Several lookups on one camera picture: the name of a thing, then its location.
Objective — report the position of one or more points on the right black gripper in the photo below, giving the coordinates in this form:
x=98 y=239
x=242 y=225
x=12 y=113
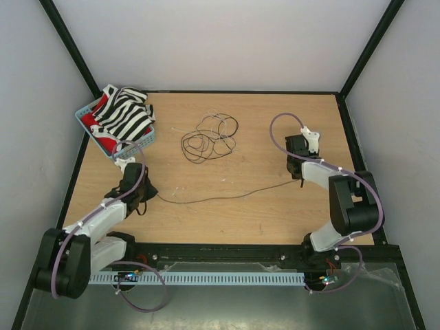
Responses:
x=310 y=153

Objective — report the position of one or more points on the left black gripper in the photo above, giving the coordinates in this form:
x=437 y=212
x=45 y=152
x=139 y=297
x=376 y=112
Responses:
x=151 y=192

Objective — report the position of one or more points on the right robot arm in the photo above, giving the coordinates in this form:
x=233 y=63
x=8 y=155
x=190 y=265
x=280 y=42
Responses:
x=352 y=207

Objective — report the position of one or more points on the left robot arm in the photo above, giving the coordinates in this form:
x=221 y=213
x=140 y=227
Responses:
x=68 y=257

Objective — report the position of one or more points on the light blue plastic basket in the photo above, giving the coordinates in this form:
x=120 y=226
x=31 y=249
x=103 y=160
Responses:
x=123 y=151

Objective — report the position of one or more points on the red cloth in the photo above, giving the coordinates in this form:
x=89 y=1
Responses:
x=101 y=136

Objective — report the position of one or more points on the black white striped cloth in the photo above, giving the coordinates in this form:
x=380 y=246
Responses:
x=125 y=114

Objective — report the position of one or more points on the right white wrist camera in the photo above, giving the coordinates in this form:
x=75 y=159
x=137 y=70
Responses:
x=312 y=140

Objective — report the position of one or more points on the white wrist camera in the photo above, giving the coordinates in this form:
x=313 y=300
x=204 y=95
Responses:
x=122 y=163
x=312 y=140

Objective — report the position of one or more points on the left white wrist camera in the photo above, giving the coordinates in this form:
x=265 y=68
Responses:
x=122 y=163

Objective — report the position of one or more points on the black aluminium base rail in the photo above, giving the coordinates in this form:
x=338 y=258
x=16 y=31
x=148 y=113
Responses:
x=285 y=256

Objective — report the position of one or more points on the light blue slotted cable duct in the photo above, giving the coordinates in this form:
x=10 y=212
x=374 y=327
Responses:
x=200 y=278

